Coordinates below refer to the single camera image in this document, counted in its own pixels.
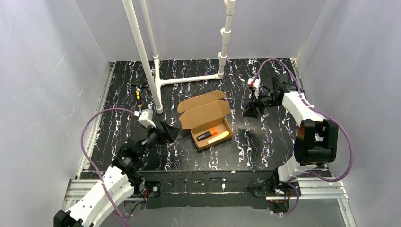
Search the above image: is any orange black highlighter pen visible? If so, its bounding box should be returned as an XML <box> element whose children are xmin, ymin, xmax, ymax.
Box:
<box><xmin>196</xmin><ymin>129</ymin><xmax>218</xmax><ymax>141</ymax></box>

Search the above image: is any white yellow marker pen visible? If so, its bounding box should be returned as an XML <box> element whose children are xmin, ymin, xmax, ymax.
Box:
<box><xmin>207</xmin><ymin>131</ymin><xmax>230</xmax><ymax>145</ymax></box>

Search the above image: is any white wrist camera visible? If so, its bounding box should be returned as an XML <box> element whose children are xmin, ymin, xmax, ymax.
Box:
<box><xmin>247</xmin><ymin>78</ymin><xmax>261</xmax><ymax>99</ymax></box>
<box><xmin>138</xmin><ymin>109</ymin><xmax>156</xmax><ymax>129</ymax></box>

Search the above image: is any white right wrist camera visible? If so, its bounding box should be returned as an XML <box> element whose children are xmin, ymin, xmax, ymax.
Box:
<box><xmin>247</xmin><ymin>78</ymin><xmax>261</xmax><ymax>99</ymax></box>

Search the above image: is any black small tool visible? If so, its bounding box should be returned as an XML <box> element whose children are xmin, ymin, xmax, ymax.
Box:
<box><xmin>128</xmin><ymin>81</ymin><xmax>149</xmax><ymax>89</ymax></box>

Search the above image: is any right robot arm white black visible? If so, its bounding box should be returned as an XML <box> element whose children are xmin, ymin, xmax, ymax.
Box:
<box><xmin>243</xmin><ymin>74</ymin><xmax>339</xmax><ymax>182</ymax></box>

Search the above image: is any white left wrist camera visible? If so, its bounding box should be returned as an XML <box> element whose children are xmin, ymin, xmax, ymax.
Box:
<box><xmin>138</xmin><ymin>109</ymin><xmax>156</xmax><ymax>129</ymax></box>

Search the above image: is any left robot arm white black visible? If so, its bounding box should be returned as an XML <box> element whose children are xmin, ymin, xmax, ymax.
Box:
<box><xmin>53</xmin><ymin>121</ymin><xmax>181</xmax><ymax>227</ymax></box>

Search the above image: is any brown cardboard box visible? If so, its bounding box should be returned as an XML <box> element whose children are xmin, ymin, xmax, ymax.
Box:
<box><xmin>177</xmin><ymin>90</ymin><xmax>233</xmax><ymax>151</ymax></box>

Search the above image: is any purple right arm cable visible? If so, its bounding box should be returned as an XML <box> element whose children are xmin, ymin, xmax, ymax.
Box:
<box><xmin>253</xmin><ymin>58</ymin><xmax>354</xmax><ymax>217</ymax></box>

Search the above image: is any white PVC pipe frame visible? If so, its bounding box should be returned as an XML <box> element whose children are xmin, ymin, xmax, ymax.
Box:
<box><xmin>122</xmin><ymin>0</ymin><xmax>236</xmax><ymax>113</ymax></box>

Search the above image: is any aluminium front rail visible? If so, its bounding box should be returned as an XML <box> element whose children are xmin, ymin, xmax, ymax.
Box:
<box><xmin>63</xmin><ymin>177</ymin><xmax>356</xmax><ymax>227</ymax></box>

